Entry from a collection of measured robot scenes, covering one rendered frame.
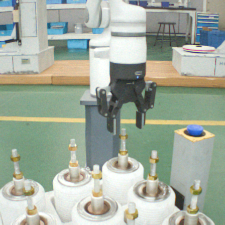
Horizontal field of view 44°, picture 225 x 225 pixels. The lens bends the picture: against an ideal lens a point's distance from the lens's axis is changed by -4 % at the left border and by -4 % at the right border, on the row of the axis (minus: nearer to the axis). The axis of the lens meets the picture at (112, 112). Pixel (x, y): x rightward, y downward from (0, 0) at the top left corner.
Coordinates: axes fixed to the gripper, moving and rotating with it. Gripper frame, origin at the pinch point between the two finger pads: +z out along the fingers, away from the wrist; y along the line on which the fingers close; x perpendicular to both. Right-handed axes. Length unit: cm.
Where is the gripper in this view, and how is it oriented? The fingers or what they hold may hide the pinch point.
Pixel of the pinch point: (126, 125)
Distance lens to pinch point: 63.2
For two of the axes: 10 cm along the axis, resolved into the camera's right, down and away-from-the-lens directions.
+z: 0.0, 9.4, 3.3
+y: 8.8, -1.6, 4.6
